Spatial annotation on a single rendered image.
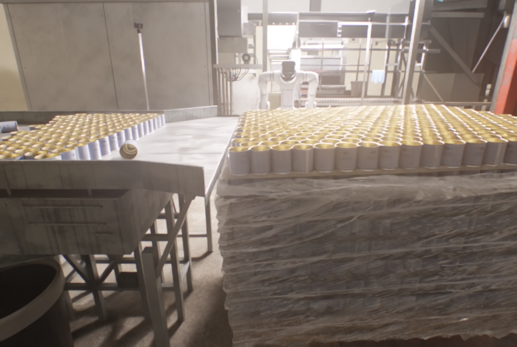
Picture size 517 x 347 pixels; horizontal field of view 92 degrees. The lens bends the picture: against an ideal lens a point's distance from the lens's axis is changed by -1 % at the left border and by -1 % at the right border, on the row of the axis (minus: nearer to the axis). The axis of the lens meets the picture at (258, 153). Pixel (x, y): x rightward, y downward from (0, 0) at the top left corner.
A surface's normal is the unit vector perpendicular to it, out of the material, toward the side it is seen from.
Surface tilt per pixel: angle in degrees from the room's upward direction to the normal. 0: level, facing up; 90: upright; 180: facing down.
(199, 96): 90
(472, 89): 90
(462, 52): 90
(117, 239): 90
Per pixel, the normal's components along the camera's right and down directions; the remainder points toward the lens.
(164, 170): -0.28, 0.27
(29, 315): 0.91, 0.12
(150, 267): 0.01, 0.28
